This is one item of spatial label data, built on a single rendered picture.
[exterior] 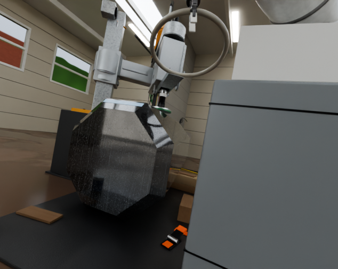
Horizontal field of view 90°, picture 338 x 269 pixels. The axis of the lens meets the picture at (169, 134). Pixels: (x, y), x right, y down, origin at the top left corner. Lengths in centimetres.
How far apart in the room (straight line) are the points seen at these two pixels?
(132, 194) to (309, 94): 101
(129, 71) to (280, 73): 205
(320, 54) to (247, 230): 37
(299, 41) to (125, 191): 107
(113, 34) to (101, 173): 175
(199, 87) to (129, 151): 595
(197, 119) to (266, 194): 625
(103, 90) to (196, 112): 484
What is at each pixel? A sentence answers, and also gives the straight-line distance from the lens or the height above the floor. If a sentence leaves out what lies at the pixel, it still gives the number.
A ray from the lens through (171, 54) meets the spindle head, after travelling 178.
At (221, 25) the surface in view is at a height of 127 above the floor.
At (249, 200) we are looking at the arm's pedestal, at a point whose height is 55.
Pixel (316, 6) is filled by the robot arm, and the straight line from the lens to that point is 60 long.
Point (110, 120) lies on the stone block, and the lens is 122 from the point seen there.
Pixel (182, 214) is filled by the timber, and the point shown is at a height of 7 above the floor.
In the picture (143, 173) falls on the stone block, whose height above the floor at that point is 39.
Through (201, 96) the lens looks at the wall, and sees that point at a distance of 676.
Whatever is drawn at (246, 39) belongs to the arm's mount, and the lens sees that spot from 47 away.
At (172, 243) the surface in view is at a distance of 119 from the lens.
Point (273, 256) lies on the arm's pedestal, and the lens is 44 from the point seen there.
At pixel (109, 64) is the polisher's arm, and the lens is 227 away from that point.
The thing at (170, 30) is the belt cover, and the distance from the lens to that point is 186.
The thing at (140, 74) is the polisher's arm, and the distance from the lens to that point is 235.
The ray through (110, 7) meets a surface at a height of 200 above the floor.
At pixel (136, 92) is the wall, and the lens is 801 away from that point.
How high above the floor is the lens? 65
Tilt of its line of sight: level
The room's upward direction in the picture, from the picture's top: 10 degrees clockwise
